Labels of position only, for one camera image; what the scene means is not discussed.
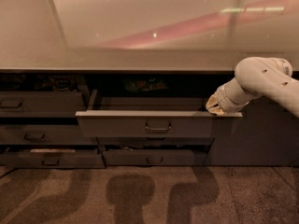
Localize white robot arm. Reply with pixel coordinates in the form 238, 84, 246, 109
206, 57, 299, 117

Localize grey drawer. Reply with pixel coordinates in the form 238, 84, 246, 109
98, 137, 214, 146
0, 91, 85, 118
0, 149, 106, 169
76, 90, 243, 138
103, 149, 206, 166
0, 125, 97, 145

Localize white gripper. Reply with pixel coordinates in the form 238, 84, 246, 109
206, 86, 248, 116

